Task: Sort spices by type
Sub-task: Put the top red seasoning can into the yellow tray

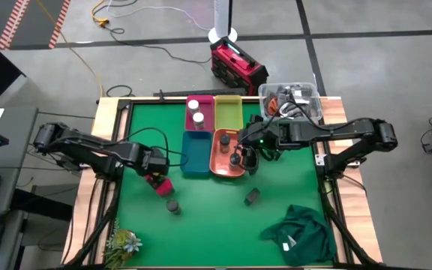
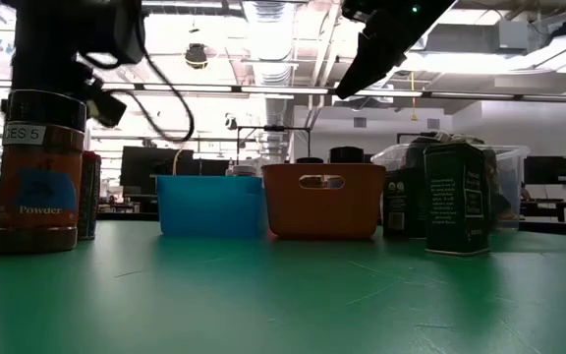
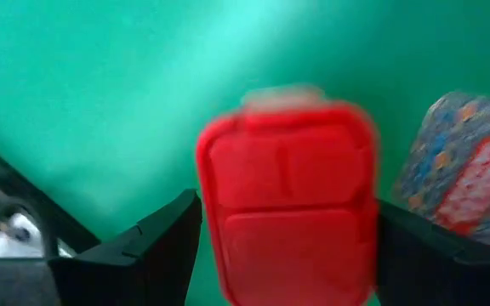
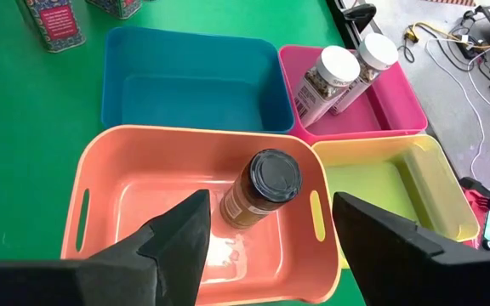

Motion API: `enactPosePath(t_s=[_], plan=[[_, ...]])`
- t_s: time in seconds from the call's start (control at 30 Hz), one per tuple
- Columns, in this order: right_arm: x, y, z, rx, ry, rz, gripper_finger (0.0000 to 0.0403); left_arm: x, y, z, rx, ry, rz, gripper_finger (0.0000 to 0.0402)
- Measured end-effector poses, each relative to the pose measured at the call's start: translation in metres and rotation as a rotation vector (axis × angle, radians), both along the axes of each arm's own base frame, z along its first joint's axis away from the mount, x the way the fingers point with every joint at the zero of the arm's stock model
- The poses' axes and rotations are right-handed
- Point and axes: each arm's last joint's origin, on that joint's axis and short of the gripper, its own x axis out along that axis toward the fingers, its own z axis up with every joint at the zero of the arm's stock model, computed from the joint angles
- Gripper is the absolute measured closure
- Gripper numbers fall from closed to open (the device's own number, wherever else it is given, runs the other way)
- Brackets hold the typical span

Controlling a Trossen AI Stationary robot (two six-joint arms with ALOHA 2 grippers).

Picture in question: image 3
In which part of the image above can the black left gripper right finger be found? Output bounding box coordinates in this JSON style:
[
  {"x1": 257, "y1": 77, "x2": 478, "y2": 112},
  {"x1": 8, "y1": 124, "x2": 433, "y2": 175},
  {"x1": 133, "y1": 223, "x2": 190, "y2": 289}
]
[{"x1": 374, "y1": 200, "x2": 490, "y2": 306}]

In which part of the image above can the black metal table frame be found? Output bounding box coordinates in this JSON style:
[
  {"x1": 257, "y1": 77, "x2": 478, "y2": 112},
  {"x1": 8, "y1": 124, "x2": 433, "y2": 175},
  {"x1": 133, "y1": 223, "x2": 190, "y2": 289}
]
[{"x1": 0, "y1": 135, "x2": 101, "y2": 260}]

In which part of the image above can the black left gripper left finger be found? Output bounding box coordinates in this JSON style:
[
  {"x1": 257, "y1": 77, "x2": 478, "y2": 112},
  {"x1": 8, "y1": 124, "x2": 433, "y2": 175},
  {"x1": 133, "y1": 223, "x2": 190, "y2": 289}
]
[{"x1": 48, "y1": 189, "x2": 203, "y2": 306}]

